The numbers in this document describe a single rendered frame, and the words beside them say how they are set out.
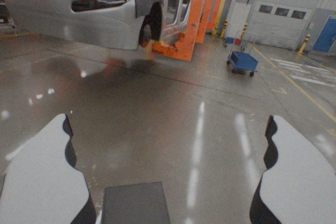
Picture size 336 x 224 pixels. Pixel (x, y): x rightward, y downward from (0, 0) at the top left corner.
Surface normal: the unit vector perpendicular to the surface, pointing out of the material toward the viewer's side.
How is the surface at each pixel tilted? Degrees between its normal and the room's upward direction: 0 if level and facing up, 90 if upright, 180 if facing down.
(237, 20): 90
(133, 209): 0
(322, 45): 90
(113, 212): 0
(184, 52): 90
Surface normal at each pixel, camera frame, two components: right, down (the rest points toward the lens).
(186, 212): 0.15, -0.87
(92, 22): 0.13, 0.51
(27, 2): -0.31, 0.36
